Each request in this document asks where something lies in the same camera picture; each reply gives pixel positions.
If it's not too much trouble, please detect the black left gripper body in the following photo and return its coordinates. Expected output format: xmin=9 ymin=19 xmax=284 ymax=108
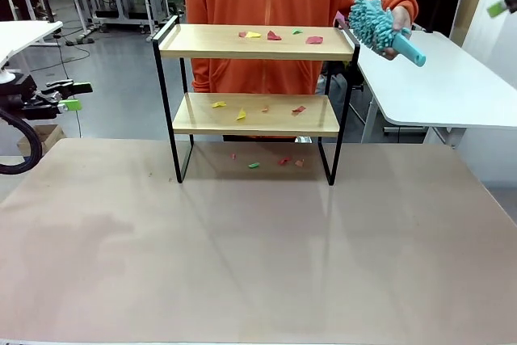
xmin=0 ymin=74 xmax=61 ymax=122

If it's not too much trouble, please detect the teal chenille duster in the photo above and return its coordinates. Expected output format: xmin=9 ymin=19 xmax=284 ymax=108
xmin=347 ymin=0 xmax=427 ymax=68

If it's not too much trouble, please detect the person's left forearm orange sleeve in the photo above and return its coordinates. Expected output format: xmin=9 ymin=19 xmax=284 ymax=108
xmin=377 ymin=0 xmax=419 ymax=29

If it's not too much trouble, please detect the person's left hand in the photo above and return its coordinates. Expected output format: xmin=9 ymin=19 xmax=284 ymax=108
xmin=381 ymin=6 xmax=413 ymax=61

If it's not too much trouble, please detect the open cardboard box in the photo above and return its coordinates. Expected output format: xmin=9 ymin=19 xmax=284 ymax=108
xmin=16 ymin=124 xmax=68 ymax=157

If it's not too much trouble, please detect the white desk with grey legs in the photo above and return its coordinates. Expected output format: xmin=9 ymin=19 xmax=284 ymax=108
xmin=0 ymin=20 xmax=65 ymax=75

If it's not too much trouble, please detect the black monitor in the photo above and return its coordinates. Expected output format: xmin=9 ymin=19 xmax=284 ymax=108
xmin=412 ymin=0 xmax=463 ymax=39

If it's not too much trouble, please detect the white curved-edge table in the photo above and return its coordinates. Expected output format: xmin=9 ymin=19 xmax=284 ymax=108
xmin=343 ymin=28 xmax=517 ymax=150

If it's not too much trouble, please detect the thin black floor cable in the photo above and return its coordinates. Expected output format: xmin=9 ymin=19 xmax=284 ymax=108
xmin=54 ymin=32 xmax=92 ymax=140

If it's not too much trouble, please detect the black frame wooden shelf rack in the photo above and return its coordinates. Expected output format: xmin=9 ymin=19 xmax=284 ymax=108
xmin=152 ymin=15 xmax=362 ymax=187

